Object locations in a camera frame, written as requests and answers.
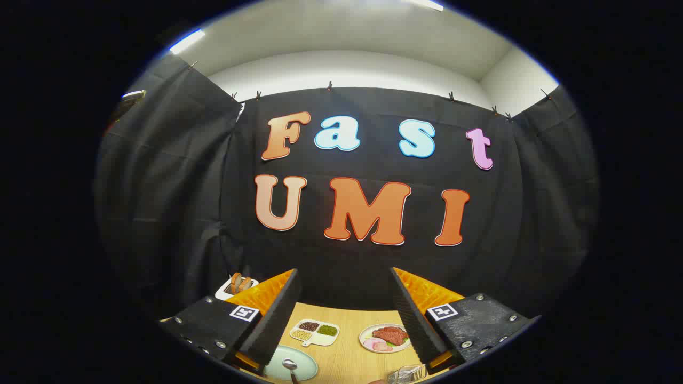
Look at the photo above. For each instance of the metal spoon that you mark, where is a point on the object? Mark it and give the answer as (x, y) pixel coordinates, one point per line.
(289, 364)

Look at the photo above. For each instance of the perforated metal basket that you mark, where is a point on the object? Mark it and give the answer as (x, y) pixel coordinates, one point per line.
(408, 374)

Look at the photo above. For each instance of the pile of yellow soybeans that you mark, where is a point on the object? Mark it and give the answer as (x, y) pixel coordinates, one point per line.
(301, 335)

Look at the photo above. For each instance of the light blue plate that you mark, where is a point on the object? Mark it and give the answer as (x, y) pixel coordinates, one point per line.
(307, 368)

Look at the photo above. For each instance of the pile of dark red beans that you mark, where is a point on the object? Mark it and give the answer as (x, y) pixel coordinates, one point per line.
(308, 326)

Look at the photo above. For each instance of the brown meat slices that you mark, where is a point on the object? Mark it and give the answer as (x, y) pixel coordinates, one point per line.
(389, 335)

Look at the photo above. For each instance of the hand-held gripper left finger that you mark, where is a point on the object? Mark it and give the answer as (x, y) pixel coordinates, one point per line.
(277, 325)

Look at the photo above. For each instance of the beige round plate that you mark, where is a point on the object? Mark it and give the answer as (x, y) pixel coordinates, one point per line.
(365, 341)

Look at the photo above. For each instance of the green lettuce leaf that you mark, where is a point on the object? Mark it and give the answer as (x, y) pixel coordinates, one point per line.
(401, 341)

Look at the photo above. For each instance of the brown bread slice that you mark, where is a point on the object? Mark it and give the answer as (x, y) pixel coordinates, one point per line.
(237, 282)

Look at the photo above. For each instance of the white divided dish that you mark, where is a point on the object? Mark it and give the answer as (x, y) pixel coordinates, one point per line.
(315, 338)

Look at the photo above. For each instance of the pink ham slices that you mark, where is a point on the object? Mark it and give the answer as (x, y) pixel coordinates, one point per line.
(378, 345)

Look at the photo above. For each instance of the white toaster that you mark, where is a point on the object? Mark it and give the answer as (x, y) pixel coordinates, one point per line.
(224, 292)

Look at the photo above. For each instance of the pile of green beans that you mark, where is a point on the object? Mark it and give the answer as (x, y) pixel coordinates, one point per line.
(327, 330)

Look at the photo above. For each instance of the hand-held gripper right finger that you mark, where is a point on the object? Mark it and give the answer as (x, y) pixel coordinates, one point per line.
(413, 325)

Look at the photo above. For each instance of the row of cloth clips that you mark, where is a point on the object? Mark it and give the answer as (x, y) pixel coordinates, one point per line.
(330, 86)

